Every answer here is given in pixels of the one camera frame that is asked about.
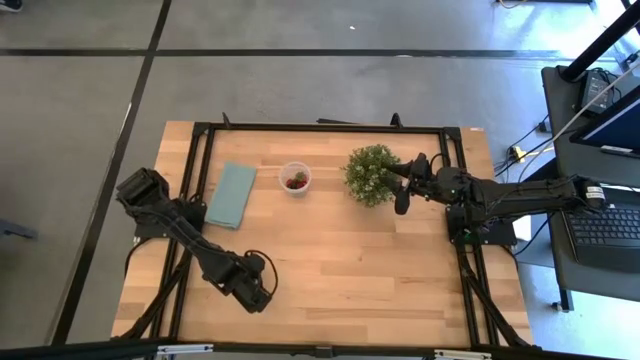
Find black diagonal pole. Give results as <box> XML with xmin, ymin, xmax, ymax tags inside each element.
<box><xmin>559</xmin><ymin>0</ymin><xmax>640</xmax><ymax>82</ymax></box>

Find black overhead rig bar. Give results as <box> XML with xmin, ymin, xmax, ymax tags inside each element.
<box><xmin>0</xmin><ymin>338</ymin><xmax>640</xmax><ymax>360</ymax></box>

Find black aluminium table frame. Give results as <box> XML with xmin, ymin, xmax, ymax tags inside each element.
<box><xmin>112</xmin><ymin>112</ymin><xmax>534</xmax><ymax>351</ymax></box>

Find teal folded cloth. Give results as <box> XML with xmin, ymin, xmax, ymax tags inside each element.
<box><xmin>204</xmin><ymin>160</ymin><xmax>258</xmax><ymax>231</ymax></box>

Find black side desk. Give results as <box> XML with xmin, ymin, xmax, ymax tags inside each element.
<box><xmin>541</xmin><ymin>64</ymin><xmax>640</xmax><ymax>311</ymax></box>

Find clear plastic tupperware cup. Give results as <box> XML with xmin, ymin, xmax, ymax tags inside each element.
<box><xmin>278</xmin><ymin>160</ymin><xmax>313</xmax><ymax>195</ymax></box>

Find black power adapter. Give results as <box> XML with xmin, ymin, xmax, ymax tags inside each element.
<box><xmin>581</xmin><ymin>69</ymin><xmax>621</xmax><ymax>115</ymax></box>

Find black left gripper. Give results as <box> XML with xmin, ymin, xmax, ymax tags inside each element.
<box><xmin>219</xmin><ymin>255</ymin><xmax>274</xmax><ymax>315</ymax></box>

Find grey furniture foot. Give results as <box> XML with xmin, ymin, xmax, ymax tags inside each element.
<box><xmin>0</xmin><ymin>218</ymin><xmax>37</xmax><ymax>240</ymax></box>

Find black laptop keyboard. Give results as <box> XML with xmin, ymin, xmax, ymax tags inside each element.
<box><xmin>559</xmin><ymin>201</ymin><xmax>640</xmax><ymax>274</ymax></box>

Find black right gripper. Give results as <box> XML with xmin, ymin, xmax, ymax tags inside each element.
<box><xmin>384</xmin><ymin>153</ymin><xmax>476</xmax><ymax>217</ymax></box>

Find green potted artificial plant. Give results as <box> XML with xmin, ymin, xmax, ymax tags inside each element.
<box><xmin>342</xmin><ymin>143</ymin><xmax>406</xmax><ymax>209</ymax></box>

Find black monitor screen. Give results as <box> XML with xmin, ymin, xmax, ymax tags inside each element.
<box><xmin>569</xmin><ymin>84</ymin><xmax>640</xmax><ymax>160</ymax></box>

